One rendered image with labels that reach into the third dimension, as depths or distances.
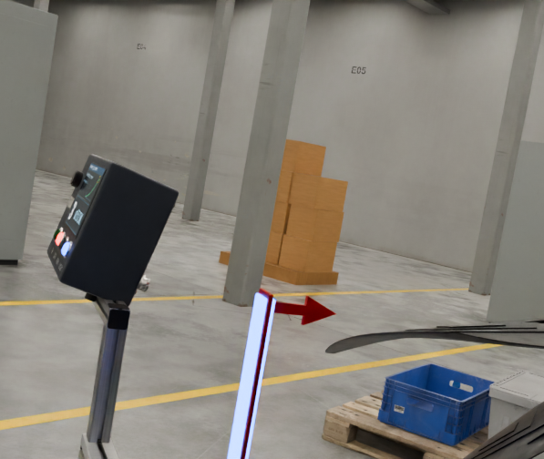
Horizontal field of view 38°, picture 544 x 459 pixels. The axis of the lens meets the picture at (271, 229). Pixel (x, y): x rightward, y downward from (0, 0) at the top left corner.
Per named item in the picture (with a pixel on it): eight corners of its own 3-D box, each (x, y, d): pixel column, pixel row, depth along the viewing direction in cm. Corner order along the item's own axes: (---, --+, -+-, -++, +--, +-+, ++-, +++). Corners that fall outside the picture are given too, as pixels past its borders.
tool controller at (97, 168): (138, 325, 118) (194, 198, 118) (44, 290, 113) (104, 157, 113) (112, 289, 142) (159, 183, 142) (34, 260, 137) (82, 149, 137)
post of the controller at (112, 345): (109, 443, 113) (130, 309, 112) (88, 443, 112) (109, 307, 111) (107, 435, 116) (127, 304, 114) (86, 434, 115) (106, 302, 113)
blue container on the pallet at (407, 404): (493, 424, 415) (501, 383, 413) (454, 448, 364) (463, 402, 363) (421, 401, 437) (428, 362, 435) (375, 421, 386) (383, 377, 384)
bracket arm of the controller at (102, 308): (128, 331, 112) (130, 310, 112) (106, 329, 111) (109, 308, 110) (104, 295, 134) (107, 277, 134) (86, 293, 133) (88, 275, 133)
